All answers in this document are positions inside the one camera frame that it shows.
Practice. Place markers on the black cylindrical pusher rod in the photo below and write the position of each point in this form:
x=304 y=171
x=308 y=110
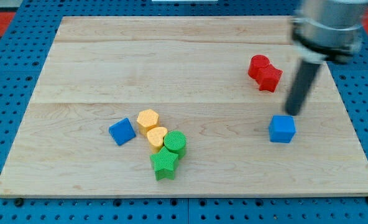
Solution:
x=302 y=83

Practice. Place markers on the blue cube block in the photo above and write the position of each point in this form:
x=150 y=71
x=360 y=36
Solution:
x=282 y=128

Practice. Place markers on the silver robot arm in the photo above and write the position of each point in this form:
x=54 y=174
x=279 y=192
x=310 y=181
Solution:
x=323 y=31

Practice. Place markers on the wooden board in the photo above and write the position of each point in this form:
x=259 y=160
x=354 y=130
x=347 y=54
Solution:
x=192 y=71

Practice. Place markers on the red star block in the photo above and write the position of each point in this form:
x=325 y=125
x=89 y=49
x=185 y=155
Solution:
x=268 y=78

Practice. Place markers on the red cylinder block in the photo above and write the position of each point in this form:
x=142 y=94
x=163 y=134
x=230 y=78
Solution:
x=257 y=62

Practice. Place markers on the green cylinder block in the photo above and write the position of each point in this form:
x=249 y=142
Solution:
x=175 y=142

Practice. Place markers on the yellow heart block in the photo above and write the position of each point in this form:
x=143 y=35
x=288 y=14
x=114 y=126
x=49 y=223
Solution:
x=155 y=138

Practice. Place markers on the yellow hexagon block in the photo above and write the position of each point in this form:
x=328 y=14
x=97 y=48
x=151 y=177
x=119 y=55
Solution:
x=147 y=120

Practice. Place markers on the green star block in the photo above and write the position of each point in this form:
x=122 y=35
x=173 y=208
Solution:
x=164 y=164

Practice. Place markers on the blue tilted square block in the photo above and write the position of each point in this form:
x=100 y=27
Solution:
x=122 y=131

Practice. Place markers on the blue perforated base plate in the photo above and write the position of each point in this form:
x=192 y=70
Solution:
x=23 y=50

